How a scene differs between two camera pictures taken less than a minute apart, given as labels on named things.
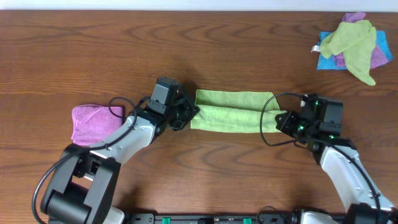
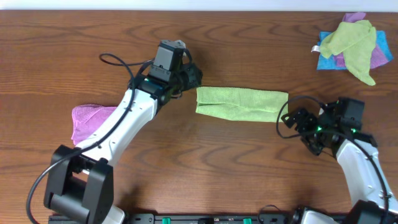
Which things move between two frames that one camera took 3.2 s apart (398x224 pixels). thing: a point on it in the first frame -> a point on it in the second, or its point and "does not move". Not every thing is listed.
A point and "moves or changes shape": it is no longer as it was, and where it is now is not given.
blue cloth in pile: [329, 63] does not move
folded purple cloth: [92, 123] does not move
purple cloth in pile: [379, 56] does not move
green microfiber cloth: [235, 111] moves or changes shape
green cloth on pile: [356, 40] does not move
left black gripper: [187, 113] -> [191, 78]
